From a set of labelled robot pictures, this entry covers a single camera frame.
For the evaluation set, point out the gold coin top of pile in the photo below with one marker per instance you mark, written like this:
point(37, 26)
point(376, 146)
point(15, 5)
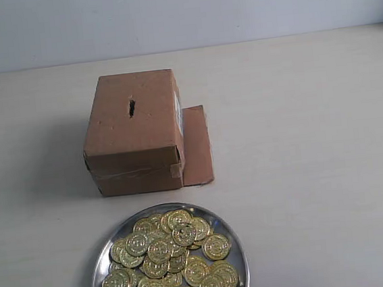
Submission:
point(184, 234)

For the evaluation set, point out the round steel plate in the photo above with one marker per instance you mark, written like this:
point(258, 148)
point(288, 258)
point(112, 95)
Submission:
point(236, 256)

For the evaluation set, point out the gold coin far right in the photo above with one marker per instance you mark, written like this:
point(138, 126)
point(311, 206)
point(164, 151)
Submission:
point(216, 247)

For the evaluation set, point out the gold coin centre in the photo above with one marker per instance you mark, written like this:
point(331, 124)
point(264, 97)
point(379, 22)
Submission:
point(159, 251)

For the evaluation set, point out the cardboard box with slot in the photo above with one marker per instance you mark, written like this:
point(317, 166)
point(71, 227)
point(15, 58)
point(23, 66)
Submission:
point(140, 139)

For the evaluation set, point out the gold coin upper left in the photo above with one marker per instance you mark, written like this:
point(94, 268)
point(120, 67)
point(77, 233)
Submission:
point(137, 243)

